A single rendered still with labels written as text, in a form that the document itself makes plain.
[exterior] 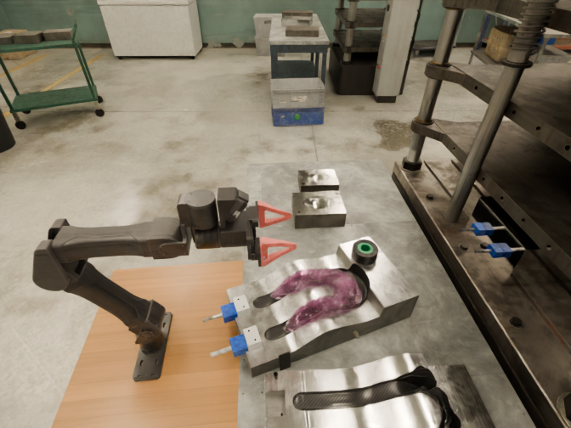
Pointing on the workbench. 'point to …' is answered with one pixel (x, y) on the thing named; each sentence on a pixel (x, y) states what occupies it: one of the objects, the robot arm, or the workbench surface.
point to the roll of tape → (364, 251)
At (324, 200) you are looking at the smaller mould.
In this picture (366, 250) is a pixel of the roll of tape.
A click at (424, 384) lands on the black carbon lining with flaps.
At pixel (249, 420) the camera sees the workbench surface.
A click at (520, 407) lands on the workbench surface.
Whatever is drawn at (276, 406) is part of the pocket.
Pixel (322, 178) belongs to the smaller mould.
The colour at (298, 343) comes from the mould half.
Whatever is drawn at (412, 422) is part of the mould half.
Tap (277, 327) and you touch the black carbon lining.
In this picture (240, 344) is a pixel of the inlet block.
